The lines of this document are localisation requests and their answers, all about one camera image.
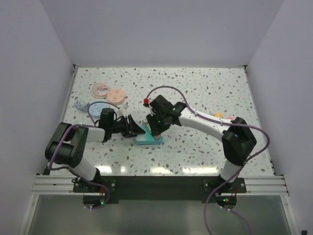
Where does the blue round power strip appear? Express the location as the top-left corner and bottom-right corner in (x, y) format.
(89, 103), (107, 119)

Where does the teal triangular power strip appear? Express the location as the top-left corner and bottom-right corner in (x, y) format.
(135, 125), (163, 145)

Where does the pink round power strip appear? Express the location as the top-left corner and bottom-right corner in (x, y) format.
(107, 89), (125, 105)

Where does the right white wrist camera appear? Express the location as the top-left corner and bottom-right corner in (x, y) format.
(143, 98), (155, 116)

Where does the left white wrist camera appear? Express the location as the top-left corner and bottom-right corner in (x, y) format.
(116, 104), (129, 117)

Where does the pink coiled cord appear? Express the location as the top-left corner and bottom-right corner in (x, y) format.
(91, 83), (110, 99)

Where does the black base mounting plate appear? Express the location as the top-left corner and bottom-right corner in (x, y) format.
(73, 175), (247, 204)

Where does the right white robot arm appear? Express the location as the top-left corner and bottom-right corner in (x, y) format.
(143, 95), (257, 192)

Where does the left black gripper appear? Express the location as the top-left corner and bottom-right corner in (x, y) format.
(109, 114), (144, 138)

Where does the blue cord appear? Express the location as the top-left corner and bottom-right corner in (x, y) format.
(74, 99), (90, 112)

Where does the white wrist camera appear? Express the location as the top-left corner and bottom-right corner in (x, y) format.
(143, 98), (155, 116)
(116, 104), (129, 117)

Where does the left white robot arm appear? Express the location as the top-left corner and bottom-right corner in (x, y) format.
(45, 108), (145, 192)

